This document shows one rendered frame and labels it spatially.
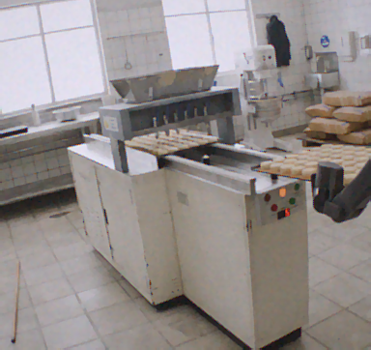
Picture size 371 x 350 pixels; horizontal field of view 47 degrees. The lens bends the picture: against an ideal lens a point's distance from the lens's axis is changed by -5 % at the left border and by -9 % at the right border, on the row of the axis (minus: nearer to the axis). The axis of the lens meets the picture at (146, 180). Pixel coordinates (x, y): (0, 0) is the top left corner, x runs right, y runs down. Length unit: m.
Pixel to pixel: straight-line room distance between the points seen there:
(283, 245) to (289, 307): 0.33
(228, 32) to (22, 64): 2.90
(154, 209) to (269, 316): 0.82
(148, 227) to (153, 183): 0.24
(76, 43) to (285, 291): 4.31
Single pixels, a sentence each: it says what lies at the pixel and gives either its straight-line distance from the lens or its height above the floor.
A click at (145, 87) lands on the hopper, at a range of 2.29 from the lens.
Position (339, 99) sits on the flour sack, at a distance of 5.79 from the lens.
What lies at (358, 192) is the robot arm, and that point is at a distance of 1.09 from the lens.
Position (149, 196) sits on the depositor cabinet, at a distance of 2.31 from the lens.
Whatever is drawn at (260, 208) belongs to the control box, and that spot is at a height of 0.78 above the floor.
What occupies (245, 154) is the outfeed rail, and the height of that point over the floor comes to 0.88.
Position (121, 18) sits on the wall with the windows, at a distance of 5.73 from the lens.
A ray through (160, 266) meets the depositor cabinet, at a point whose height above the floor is 0.31.
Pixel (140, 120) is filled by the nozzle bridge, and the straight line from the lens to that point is 2.32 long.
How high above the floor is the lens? 1.39
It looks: 15 degrees down
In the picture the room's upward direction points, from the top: 9 degrees counter-clockwise
